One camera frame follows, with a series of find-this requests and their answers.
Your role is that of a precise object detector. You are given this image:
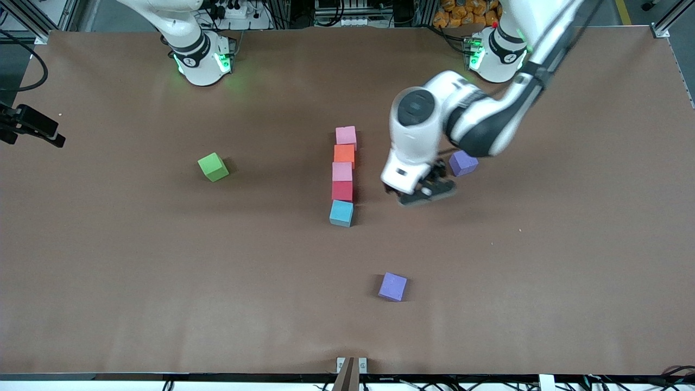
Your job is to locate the white power strip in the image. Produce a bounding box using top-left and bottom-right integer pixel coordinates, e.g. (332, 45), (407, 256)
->
(209, 0), (272, 31)

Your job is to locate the aluminium frame rail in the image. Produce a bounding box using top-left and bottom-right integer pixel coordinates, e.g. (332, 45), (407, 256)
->
(0, 0), (71, 44)
(652, 0), (695, 40)

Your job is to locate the pile of orange items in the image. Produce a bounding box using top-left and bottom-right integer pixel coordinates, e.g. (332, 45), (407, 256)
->
(434, 0), (497, 28)

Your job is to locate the white equipment rack with cables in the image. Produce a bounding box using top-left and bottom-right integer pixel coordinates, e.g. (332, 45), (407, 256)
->
(314, 0), (381, 28)

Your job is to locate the orange foam block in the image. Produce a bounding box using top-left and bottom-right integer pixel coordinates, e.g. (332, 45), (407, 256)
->
(333, 144), (356, 169)

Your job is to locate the blue foam block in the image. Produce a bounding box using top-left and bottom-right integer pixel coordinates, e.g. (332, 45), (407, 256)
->
(329, 199), (355, 228)

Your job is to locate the green foam block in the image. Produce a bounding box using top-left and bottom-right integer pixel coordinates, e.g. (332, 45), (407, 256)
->
(197, 153), (230, 182)

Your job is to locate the brown table cover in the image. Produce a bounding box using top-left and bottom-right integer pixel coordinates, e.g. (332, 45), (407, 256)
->
(0, 24), (695, 376)

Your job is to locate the metal bracket with brown post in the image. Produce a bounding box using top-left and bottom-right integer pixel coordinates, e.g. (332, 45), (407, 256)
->
(332, 356), (368, 391)

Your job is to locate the purple foam block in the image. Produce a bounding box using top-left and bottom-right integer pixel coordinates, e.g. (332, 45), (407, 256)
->
(448, 150), (479, 178)
(378, 272), (408, 302)

